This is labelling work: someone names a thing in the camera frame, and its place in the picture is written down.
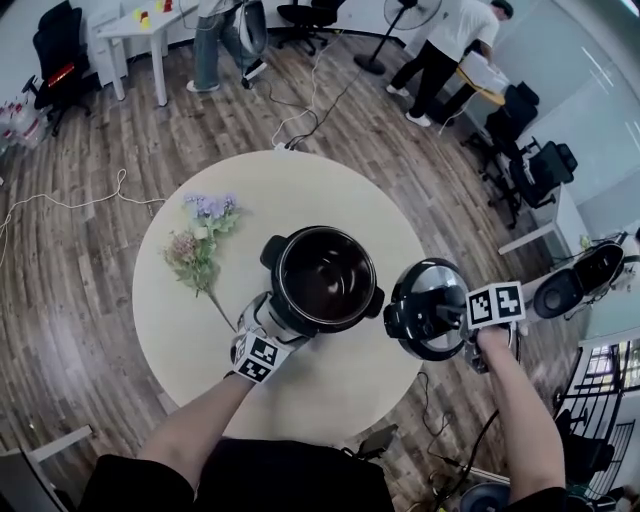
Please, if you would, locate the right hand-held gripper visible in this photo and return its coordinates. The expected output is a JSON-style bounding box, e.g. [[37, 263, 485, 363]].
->
[[462, 281, 527, 374]]

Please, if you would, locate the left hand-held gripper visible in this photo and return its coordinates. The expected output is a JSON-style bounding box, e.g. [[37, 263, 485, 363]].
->
[[229, 292, 312, 385]]

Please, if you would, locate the grey electric pressure cooker body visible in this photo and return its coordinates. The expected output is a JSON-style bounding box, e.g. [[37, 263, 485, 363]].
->
[[259, 225, 386, 341]]

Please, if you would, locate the pressure cooker lid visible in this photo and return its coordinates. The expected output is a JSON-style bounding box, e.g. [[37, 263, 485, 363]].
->
[[383, 257, 474, 362]]

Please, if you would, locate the person's left forearm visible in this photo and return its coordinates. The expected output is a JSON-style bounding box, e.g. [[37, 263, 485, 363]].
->
[[137, 372, 254, 491]]

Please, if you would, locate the person's right forearm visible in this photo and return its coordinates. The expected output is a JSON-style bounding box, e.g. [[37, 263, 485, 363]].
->
[[474, 327, 566, 504]]

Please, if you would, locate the black hard-shell backpack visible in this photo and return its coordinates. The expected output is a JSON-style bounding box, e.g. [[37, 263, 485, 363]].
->
[[532, 242, 626, 321]]

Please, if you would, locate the artificial flower bouquet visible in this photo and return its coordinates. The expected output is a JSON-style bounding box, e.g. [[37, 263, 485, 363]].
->
[[162, 192, 244, 334]]

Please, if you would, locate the white desk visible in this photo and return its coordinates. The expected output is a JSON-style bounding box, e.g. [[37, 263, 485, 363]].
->
[[96, 0, 201, 108], [498, 183, 591, 261]]

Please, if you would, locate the person's black shirt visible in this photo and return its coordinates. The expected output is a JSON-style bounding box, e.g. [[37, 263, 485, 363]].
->
[[79, 438, 571, 512]]

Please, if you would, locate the black flat device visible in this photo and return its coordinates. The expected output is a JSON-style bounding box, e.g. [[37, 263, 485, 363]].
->
[[358, 424, 400, 459]]

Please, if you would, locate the black round pot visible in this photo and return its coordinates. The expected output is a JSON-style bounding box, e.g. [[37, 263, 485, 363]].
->
[[459, 481, 512, 512]]

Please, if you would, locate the round yellow table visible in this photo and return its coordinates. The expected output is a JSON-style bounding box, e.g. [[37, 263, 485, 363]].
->
[[439, 64, 507, 126]]

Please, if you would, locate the white box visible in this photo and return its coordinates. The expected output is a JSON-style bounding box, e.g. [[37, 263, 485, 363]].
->
[[458, 50, 511, 94]]

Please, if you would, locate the grey desk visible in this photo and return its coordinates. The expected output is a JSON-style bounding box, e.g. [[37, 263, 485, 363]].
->
[[0, 424, 94, 512]]

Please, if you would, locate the grey hard-shell backpack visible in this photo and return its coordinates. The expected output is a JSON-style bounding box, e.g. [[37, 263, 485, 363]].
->
[[238, 0, 270, 55]]

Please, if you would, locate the black standing fan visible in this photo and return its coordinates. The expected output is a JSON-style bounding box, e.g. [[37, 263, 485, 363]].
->
[[353, 0, 444, 76]]

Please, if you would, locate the white drawer cabinet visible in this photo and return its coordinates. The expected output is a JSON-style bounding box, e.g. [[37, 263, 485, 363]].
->
[[85, 7, 129, 89]]

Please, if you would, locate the pack of water bottles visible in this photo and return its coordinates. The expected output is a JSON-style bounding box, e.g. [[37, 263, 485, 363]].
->
[[0, 97, 49, 151]]

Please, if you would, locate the black office chair red stripe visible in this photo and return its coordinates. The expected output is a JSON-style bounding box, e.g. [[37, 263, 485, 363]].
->
[[22, 0, 101, 137]]

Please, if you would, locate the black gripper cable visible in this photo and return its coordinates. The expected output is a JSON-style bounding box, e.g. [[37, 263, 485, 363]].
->
[[444, 409, 501, 504]]

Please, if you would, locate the black wire rack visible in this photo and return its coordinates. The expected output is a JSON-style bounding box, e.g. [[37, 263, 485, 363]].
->
[[554, 339, 640, 501]]

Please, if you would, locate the white looped floor cable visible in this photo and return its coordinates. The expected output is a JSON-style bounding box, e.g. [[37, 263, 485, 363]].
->
[[0, 168, 167, 271]]

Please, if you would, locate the black floor cable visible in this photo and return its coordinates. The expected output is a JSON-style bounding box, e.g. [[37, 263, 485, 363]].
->
[[242, 69, 366, 150]]

